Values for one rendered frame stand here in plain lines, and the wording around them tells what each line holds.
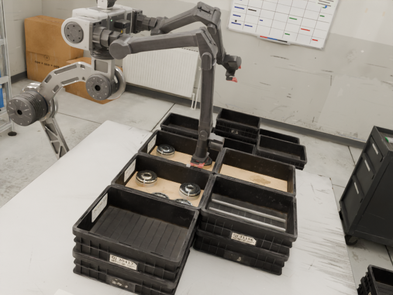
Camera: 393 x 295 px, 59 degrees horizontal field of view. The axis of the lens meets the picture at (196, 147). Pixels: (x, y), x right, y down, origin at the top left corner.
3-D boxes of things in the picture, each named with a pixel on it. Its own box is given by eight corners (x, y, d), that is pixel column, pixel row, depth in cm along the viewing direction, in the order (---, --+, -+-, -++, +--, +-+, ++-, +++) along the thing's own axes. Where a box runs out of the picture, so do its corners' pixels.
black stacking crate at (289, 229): (195, 232, 147) (200, 211, 141) (209, 194, 173) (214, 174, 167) (288, 260, 142) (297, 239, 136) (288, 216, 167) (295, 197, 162)
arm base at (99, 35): (97, 47, 156) (99, 19, 151) (114, 51, 155) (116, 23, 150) (88, 51, 149) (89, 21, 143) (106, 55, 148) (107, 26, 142)
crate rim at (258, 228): (199, 214, 142) (200, 210, 141) (213, 177, 168) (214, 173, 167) (296, 243, 137) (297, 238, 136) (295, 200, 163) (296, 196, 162)
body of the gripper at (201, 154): (209, 155, 178) (211, 143, 175) (202, 164, 170) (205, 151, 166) (197, 151, 180) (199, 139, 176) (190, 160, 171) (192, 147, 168)
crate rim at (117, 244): (69, 233, 121) (69, 229, 120) (109, 188, 147) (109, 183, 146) (178, 268, 116) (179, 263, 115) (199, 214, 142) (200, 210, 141)
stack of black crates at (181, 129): (153, 171, 302) (159, 124, 281) (164, 155, 328) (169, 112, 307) (197, 182, 298) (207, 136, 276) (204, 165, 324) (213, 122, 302)
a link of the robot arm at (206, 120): (205, 42, 145) (199, 52, 136) (219, 44, 144) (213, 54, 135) (202, 126, 172) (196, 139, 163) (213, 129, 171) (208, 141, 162)
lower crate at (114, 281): (70, 274, 131) (69, 251, 125) (106, 225, 157) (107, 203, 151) (170, 308, 126) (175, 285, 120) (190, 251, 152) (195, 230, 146)
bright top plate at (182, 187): (178, 192, 161) (178, 191, 161) (182, 181, 170) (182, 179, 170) (199, 197, 160) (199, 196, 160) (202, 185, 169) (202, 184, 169)
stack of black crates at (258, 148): (243, 195, 293) (257, 149, 272) (246, 177, 319) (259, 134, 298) (290, 208, 289) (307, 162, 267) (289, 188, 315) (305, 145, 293)
